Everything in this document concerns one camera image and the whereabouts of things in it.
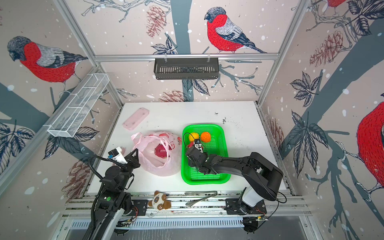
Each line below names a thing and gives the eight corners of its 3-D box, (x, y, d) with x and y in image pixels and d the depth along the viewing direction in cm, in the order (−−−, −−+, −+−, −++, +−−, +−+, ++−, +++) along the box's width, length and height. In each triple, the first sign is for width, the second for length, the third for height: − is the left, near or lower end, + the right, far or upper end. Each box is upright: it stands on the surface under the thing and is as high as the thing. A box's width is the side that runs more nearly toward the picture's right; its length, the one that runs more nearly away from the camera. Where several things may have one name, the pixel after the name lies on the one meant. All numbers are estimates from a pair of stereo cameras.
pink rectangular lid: (122, 126, 110) (121, 124, 108) (141, 108, 122) (140, 106, 120) (132, 131, 107) (131, 129, 105) (150, 112, 119) (150, 110, 117)
